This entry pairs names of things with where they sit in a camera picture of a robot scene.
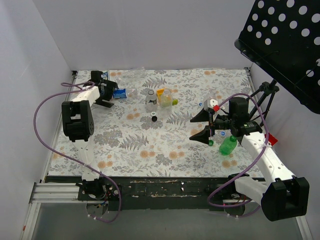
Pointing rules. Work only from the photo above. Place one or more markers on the floral tablecloth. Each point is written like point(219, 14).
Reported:
point(127, 143)

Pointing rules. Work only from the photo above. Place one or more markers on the red box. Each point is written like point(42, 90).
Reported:
point(272, 140)

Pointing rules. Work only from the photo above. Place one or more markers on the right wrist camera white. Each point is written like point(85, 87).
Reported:
point(209, 104)

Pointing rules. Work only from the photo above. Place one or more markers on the black perforated music stand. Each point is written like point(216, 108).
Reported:
point(283, 38)

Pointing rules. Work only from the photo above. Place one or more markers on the clear bottle blue label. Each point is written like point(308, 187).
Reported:
point(124, 93)

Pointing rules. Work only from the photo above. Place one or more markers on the aluminium frame rail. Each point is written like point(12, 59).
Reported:
point(55, 193)

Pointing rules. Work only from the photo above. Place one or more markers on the yellow green toy basket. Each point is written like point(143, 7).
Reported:
point(159, 92)

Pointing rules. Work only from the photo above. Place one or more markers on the black tripod stand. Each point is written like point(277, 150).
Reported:
point(268, 89)

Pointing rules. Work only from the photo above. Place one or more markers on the bottle green white label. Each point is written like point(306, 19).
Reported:
point(105, 75)

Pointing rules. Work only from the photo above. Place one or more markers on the clear bottle black cap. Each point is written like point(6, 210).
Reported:
point(151, 101)

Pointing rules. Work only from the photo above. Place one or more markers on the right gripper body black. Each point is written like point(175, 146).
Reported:
point(213, 124)

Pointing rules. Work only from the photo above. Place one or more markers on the green plastic bottle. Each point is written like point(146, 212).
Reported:
point(228, 145)

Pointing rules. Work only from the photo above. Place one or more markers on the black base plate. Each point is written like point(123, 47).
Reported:
point(155, 193)

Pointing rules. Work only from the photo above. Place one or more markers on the clear uncapped bottle right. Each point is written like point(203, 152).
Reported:
point(210, 94)

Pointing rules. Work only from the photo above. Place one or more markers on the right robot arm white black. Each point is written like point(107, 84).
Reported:
point(266, 181)

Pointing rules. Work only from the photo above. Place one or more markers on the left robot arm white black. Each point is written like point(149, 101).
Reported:
point(78, 125)

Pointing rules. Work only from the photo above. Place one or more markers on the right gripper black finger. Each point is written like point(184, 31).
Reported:
point(202, 136)
point(202, 116)

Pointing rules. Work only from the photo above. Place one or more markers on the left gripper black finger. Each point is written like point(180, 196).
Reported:
point(104, 103)
point(114, 85)

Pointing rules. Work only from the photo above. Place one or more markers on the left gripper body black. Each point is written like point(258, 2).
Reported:
point(107, 90)

